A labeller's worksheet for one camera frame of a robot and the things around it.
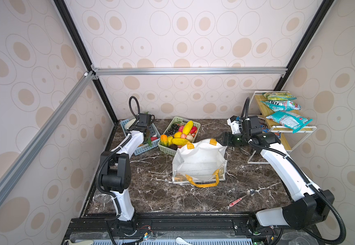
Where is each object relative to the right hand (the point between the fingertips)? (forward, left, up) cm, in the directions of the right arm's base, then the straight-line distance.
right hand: (221, 138), depth 78 cm
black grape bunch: (+23, +26, -17) cm, 38 cm away
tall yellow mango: (+23, +16, -16) cm, 32 cm away
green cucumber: (+9, +40, -14) cm, 44 cm away
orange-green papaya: (+11, +32, -15) cm, 37 cm away
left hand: (+16, +39, -8) cm, 43 cm away
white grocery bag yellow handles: (-2, +7, -23) cm, 24 cm away
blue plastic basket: (+9, +44, -19) cm, 49 cm away
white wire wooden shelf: (+7, -44, -12) cm, 46 cm away
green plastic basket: (+27, +8, -18) cm, 33 cm away
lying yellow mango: (+11, +22, -16) cm, 29 cm away
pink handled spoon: (-19, -16, -23) cm, 34 cm away
